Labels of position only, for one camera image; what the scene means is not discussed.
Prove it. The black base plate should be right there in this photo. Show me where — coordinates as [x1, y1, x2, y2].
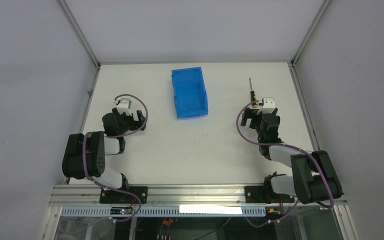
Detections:
[244, 185, 295, 204]
[99, 186, 149, 204]

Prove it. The small electronics board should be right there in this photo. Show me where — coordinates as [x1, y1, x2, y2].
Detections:
[110, 207, 134, 216]

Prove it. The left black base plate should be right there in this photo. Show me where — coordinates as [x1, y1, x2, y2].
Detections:
[99, 186, 149, 204]

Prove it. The black yellow screwdriver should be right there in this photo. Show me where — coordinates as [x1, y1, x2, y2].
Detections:
[248, 77, 258, 109]

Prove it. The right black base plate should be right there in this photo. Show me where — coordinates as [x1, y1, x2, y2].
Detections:
[244, 185, 295, 204]

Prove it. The blue plastic bin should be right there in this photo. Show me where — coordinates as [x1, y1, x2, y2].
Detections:
[171, 66, 209, 119]

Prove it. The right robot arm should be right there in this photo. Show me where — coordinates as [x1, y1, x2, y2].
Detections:
[236, 107, 344, 207]

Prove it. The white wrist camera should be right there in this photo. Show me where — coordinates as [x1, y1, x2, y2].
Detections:
[115, 98, 132, 116]
[259, 97, 276, 114]

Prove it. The aluminium frame rail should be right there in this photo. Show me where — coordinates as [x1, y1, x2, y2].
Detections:
[48, 184, 348, 208]

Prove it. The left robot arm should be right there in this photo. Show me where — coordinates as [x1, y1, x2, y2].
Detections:
[62, 108, 146, 192]

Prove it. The slotted cable duct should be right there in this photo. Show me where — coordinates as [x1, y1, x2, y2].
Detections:
[61, 204, 266, 218]

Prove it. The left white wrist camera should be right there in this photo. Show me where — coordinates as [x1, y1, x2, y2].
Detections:
[115, 98, 132, 116]

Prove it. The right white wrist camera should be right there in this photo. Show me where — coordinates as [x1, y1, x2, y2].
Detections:
[259, 97, 276, 114]

